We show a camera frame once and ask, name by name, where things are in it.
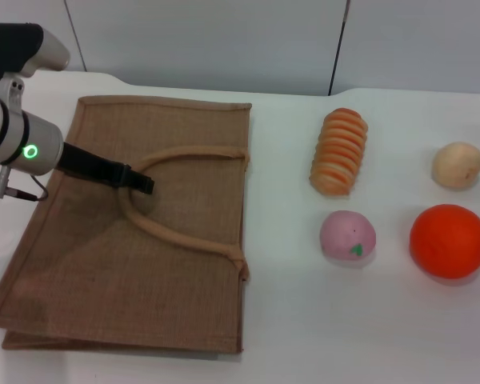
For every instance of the beige potato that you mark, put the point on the beige potato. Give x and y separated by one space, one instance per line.
458 164

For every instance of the ridged orange bread loaf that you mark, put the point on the ridged orange bread loaf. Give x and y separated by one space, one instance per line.
340 152

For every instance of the brown burlap handbag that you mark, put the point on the brown burlap handbag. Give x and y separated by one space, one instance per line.
164 300

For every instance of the orange fruit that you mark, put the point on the orange fruit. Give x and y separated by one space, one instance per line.
448 240

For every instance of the pink peach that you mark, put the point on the pink peach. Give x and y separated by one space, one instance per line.
346 238

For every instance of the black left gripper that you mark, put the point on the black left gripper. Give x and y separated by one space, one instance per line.
92 168

